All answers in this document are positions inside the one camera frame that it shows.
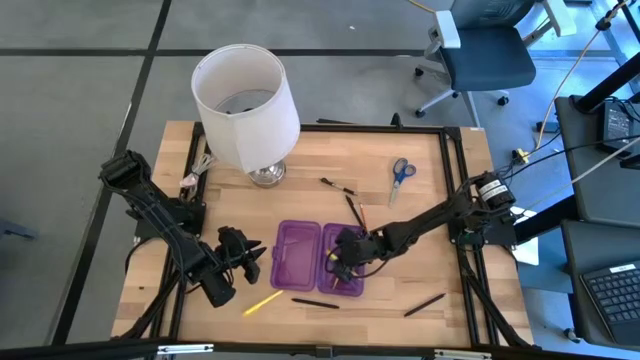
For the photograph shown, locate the blue handled scissors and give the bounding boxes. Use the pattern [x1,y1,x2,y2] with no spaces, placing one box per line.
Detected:
[387,157,418,209]

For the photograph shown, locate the black aluminium table frame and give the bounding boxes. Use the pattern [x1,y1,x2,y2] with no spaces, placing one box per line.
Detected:
[0,113,640,360]

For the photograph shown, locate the white shade silver table lamp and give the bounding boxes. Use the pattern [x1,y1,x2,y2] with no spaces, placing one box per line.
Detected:
[190,43,301,189]

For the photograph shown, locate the navy and white office chair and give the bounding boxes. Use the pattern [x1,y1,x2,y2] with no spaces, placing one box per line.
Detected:
[413,0,579,129]

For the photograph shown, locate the dark laptop keyboard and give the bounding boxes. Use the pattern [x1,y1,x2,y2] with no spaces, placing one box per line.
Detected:
[578,262,640,346]

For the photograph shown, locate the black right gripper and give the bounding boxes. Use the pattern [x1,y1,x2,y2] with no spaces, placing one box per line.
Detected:
[331,227,387,285]

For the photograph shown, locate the black power adapter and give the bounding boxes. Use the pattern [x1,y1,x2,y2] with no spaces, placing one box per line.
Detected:
[597,99,634,154]

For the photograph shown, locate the white cable bundle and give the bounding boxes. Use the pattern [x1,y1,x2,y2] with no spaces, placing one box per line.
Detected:
[178,152,217,190]

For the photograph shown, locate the grey desk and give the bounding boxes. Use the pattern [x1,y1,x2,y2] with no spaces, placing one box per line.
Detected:
[554,94,640,229]
[559,219,640,351]

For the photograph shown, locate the purple plastic supply box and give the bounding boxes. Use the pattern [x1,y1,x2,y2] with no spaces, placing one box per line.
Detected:
[270,219,366,298]

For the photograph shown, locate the silver frame bracket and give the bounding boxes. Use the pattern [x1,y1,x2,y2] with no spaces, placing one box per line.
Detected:
[156,342,215,356]
[433,348,493,360]

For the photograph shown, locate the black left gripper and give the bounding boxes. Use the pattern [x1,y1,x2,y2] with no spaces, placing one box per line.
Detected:
[215,225,268,285]

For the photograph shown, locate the black pen with silver tip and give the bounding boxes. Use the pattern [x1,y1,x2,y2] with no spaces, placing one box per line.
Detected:
[319,177,359,197]

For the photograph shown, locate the black pen with clip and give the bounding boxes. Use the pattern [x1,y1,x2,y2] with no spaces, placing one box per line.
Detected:
[344,194,366,231]

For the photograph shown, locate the beige cable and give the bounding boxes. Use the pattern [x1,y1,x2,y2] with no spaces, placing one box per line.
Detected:
[534,0,632,151]

